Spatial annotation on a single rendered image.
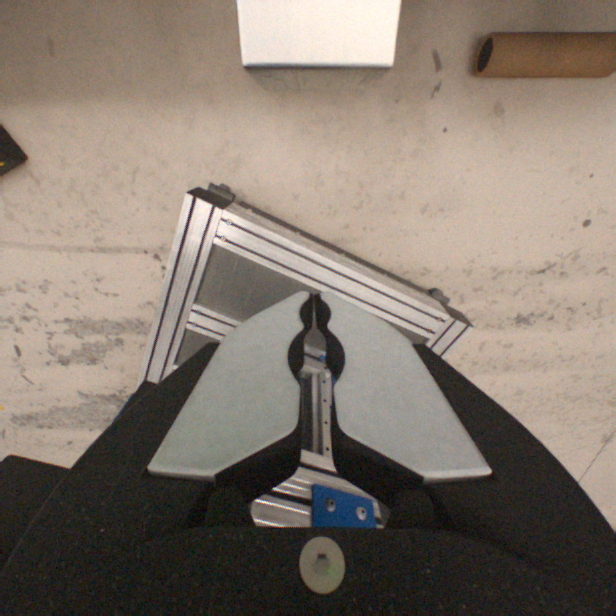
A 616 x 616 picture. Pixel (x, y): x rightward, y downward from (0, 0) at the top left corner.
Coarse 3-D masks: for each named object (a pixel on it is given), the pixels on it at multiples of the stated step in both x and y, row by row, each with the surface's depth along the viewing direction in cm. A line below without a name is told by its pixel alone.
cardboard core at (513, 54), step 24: (480, 48) 70; (504, 48) 65; (528, 48) 65; (552, 48) 65; (576, 48) 65; (600, 48) 65; (480, 72) 70; (504, 72) 68; (528, 72) 68; (552, 72) 68; (576, 72) 68; (600, 72) 68
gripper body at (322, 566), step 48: (192, 528) 4; (240, 528) 4; (288, 528) 4; (336, 528) 4; (384, 528) 4; (432, 528) 4; (96, 576) 4; (144, 576) 4; (192, 576) 4; (240, 576) 4; (288, 576) 4; (336, 576) 4; (384, 576) 4; (432, 576) 4; (480, 576) 4; (528, 576) 4
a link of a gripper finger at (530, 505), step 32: (448, 384) 7; (480, 416) 6; (512, 416) 6; (480, 448) 6; (512, 448) 6; (544, 448) 6; (480, 480) 5; (512, 480) 5; (544, 480) 5; (448, 512) 5; (480, 512) 5; (512, 512) 5; (544, 512) 5; (576, 512) 5; (512, 544) 4; (544, 544) 4; (576, 544) 4; (608, 544) 4; (576, 576) 4; (608, 576) 4; (608, 608) 4
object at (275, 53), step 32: (256, 0) 5; (288, 0) 5; (320, 0) 5; (352, 0) 5; (384, 0) 5; (256, 32) 5; (288, 32) 5; (320, 32) 5; (352, 32) 5; (384, 32) 5; (256, 64) 6; (288, 64) 6; (320, 64) 6; (352, 64) 6; (384, 64) 6
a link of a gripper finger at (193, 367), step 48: (192, 384) 7; (144, 432) 6; (96, 480) 5; (144, 480) 5; (192, 480) 5; (48, 528) 4; (96, 528) 4; (144, 528) 4; (0, 576) 4; (48, 576) 4
